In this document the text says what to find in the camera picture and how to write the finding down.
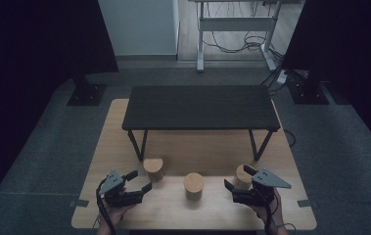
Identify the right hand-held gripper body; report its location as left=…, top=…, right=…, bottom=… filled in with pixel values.
left=232, top=167, right=293, bottom=208

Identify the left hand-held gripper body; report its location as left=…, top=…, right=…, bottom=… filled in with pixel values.
left=98, top=168, right=145, bottom=209

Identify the jar with round bamboo lid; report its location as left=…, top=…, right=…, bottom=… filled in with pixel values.
left=142, top=158, right=165, bottom=183
left=182, top=171, right=206, bottom=201
left=233, top=164, right=255, bottom=191

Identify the person's left hand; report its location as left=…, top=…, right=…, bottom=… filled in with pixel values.
left=100, top=200, right=135, bottom=229

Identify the person's right hand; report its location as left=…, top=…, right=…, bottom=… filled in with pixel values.
left=255, top=189, right=285, bottom=229

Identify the grey tape strip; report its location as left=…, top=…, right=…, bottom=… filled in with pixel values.
left=297, top=199, right=320, bottom=209
left=69, top=199, right=90, bottom=209

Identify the low black table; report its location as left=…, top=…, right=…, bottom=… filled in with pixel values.
left=121, top=85, right=281, bottom=164

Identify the white power strip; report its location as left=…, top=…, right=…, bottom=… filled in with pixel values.
left=276, top=70, right=289, bottom=85

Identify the white cabinet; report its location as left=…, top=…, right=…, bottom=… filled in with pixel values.
left=98, top=0, right=180, bottom=57

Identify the black curtain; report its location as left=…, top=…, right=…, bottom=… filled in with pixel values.
left=0, top=0, right=119, bottom=216
left=282, top=0, right=371, bottom=161

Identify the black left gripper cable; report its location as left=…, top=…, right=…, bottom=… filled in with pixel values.
left=95, top=177, right=117, bottom=235

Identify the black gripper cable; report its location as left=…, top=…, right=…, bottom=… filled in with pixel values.
left=260, top=192, right=274, bottom=235
left=95, top=177, right=117, bottom=235

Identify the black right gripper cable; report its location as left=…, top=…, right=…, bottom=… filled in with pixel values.
left=260, top=192, right=274, bottom=235

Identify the black cable loop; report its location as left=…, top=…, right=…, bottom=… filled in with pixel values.
left=283, top=128, right=297, bottom=149

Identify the thin grey cable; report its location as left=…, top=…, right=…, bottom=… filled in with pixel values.
left=272, top=220, right=297, bottom=235

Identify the black stand with base plate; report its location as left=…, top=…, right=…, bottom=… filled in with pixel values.
left=67, top=72, right=108, bottom=108
left=287, top=70, right=331, bottom=106

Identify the tangle of black floor cables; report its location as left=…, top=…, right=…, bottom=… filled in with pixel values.
left=202, top=0, right=308, bottom=96

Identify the white desk frame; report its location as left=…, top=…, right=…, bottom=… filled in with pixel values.
left=187, top=0, right=284, bottom=72

